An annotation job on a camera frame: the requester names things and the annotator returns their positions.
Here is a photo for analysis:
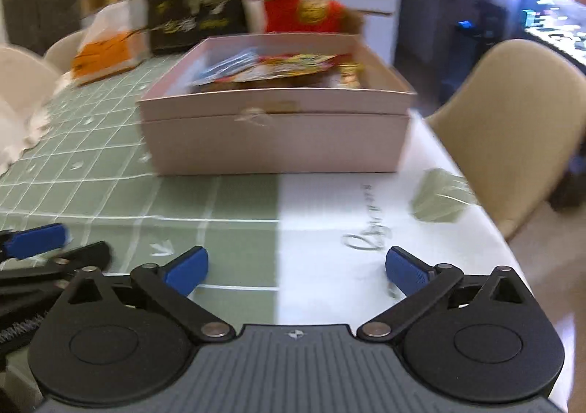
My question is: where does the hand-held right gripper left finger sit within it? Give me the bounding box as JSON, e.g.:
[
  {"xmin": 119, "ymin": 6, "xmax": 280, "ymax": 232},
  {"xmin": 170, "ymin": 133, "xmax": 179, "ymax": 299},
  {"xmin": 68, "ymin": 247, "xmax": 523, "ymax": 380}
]
[{"xmin": 63, "ymin": 245, "xmax": 236, "ymax": 344}]

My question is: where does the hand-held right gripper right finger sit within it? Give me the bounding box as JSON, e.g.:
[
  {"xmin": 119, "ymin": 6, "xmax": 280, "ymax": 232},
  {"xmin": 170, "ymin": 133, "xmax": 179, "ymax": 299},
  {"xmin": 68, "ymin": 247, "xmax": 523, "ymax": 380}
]
[{"xmin": 356, "ymin": 246, "xmax": 528, "ymax": 344}]

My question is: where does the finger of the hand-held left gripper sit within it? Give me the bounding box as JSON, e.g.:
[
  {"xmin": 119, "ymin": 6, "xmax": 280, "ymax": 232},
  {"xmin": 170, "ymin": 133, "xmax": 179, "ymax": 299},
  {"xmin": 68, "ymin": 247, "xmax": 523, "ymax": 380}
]
[
  {"xmin": 0, "ymin": 223, "xmax": 70, "ymax": 261},
  {"xmin": 0, "ymin": 241, "xmax": 113, "ymax": 293}
]

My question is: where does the pink cardboard box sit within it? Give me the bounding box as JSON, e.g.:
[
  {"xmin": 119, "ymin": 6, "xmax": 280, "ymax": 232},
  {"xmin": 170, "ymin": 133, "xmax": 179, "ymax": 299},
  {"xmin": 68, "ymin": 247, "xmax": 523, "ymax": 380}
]
[{"xmin": 137, "ymin": 34, "xmax": 418, "ymax": 176}]

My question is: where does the pile of snack packets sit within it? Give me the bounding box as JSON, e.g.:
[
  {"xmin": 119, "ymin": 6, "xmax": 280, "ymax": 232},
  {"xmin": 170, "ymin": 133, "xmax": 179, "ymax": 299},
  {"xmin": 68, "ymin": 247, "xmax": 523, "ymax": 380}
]
[{"xmin": 191, "ymin": 48, "xmax": 368, "ymax": 92}]

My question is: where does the green white tablecloth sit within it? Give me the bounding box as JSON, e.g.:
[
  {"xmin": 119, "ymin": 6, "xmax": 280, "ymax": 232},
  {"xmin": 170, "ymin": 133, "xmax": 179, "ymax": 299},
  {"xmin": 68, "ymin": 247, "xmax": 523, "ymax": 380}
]
[{"xmin": 0, "ymin": 55, "xmax": 537, "ymax": 413}]

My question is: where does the white bag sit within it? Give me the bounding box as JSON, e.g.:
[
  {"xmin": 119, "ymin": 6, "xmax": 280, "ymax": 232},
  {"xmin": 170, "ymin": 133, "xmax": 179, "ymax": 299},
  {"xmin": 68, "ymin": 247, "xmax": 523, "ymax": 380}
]
[{"xmin": 0, "ymin": 97, "xmax": 52, "ymax": 172}]

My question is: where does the white chair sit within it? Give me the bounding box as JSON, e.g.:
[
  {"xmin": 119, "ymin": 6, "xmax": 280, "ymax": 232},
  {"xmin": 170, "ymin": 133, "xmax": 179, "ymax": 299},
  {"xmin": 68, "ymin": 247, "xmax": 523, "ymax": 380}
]
[{"xmin": 0, "ymin": 46, "xmax": 62, "ymax": 121}]

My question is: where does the beige chair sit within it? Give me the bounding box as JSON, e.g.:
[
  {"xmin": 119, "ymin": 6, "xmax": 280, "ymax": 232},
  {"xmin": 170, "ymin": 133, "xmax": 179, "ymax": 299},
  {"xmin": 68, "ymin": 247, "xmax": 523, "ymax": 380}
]
[
  {"xmin": 425, "ymin": 38, "xmax": 586, "ymax": 241},
  {"xmin": 43, "ymin": 31, "xmax": 89, "ymax": 74}
]

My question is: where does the orange tissue box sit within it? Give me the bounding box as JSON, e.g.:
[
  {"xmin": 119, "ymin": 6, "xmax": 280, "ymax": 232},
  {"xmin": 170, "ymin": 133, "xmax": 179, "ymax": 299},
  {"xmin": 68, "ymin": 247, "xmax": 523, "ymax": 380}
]
[{"xmin": 72, "ymin": 0, "xmax": 150, "ymax": 87}]

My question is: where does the black appliance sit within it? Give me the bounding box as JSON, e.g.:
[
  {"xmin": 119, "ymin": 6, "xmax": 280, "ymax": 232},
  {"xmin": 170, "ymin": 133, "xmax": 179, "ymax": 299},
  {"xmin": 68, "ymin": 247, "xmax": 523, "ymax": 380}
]
[{"xmin": 451, "ymin": 0, "xmax": 510, "ymax": 90}]

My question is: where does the large black printed bag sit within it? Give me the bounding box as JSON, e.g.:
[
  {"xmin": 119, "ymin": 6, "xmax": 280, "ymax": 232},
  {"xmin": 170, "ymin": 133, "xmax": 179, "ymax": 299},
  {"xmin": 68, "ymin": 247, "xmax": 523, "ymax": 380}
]
[{"xmin": 146, "ymin": 0, "xmax": 249, "ymax": 55}]

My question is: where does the lit fish tank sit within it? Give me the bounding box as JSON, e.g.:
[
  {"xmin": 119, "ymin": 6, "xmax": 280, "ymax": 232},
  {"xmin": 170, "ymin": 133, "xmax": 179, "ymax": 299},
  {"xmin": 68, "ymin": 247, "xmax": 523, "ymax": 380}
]
[{"xmin": 507, "ymin": 0, "xmax": 586, "ymax": 67}]

